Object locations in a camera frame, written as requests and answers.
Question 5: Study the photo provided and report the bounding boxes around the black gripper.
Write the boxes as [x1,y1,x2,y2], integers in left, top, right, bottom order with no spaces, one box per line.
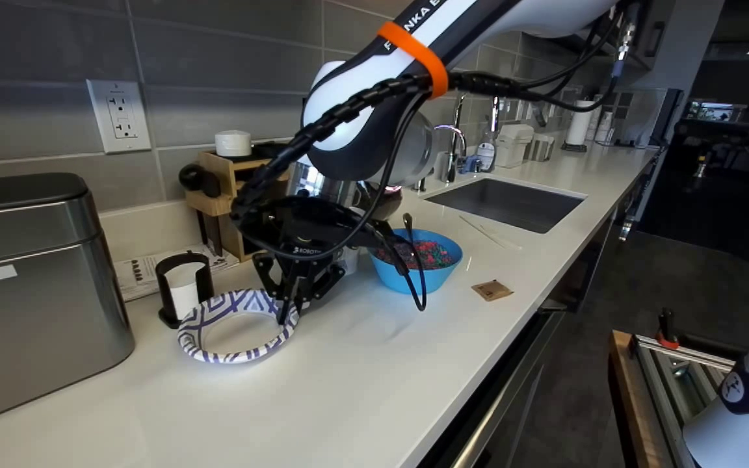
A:
[240,195,378,328]

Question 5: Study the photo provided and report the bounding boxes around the wooden organiser rack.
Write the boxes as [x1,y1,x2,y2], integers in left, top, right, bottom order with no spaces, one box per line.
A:
[182,148,301,263]

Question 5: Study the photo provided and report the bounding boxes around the blue plastic bowl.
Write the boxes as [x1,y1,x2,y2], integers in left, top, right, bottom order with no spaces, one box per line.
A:
[367,226,465,298]

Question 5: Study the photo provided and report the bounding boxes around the black napkin holder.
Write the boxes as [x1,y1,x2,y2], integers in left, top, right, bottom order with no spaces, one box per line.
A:
[153,251,220,330]

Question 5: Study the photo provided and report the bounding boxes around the colourful candies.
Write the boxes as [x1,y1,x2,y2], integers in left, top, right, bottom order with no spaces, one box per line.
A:
[378,237,459,274]

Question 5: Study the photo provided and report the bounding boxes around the black round knob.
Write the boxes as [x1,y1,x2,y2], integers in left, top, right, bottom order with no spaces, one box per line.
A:
[176,162,227,201]

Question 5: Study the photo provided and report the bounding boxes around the small brown square tile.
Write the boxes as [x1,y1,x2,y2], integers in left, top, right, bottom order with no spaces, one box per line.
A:
[471,279,517,304]

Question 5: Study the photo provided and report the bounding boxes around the chrome faucet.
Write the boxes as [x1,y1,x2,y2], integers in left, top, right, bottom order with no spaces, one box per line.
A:
[430,95,505,187]

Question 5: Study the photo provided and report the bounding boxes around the dark countertop sink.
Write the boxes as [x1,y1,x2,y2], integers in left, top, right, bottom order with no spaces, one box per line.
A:
[423,177,588,237]

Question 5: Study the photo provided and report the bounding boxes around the small soap bottle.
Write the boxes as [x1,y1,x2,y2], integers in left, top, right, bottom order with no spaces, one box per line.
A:
[475,142,497,174]

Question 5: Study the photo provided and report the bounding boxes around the dark under-counter cabinet front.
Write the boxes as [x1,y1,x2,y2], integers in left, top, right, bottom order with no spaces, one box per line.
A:
[417,192,647,468]

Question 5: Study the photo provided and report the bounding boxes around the silver toaster oven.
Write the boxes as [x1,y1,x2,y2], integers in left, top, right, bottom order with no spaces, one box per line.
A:
[0,169,138,434]

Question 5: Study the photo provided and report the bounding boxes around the white paper towel roll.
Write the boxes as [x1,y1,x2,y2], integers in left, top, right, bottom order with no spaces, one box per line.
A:
[563,107,597,151]

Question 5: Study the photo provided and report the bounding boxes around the orange clamp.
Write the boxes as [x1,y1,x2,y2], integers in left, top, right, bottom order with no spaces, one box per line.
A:
[656,311,683,354]

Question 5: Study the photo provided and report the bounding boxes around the black cable bundle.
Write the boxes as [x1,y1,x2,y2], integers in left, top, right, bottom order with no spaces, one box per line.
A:
[232,12,630,316]

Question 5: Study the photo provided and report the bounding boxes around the white wall outlet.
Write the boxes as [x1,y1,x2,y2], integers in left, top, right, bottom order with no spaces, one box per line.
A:
[82,78,153,156]

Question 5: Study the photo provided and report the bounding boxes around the orange strap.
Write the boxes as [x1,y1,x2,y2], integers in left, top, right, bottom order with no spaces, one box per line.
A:
[375,21,453,99]

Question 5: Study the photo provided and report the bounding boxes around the wooden cart with metal rail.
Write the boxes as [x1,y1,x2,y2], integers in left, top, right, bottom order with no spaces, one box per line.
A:
[605,328,742,468]

